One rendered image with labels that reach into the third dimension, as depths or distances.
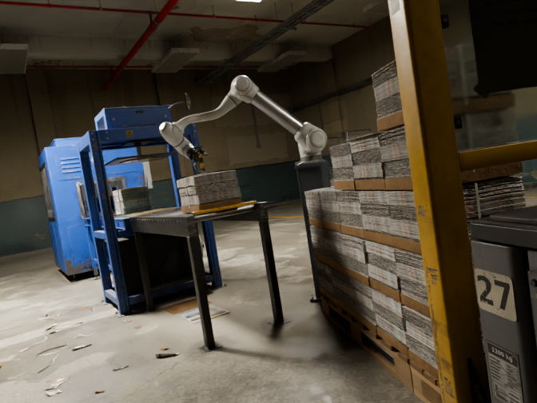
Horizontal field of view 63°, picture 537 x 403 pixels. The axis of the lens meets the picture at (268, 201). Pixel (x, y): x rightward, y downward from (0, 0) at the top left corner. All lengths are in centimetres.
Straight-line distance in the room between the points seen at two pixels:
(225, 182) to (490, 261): 192
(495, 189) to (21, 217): 1040
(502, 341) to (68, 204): 553
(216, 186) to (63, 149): 372
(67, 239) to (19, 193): 522
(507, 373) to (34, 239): 1066
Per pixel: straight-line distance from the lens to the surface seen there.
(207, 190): 267
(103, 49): 981
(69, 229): 611
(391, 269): 189
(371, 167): 186
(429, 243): 119
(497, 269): 106
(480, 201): 165
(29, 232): 1122
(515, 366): 112
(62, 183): 612
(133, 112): 409
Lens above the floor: 96
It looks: 3 degrees down
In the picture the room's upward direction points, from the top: 9 degrees counter-clockwise
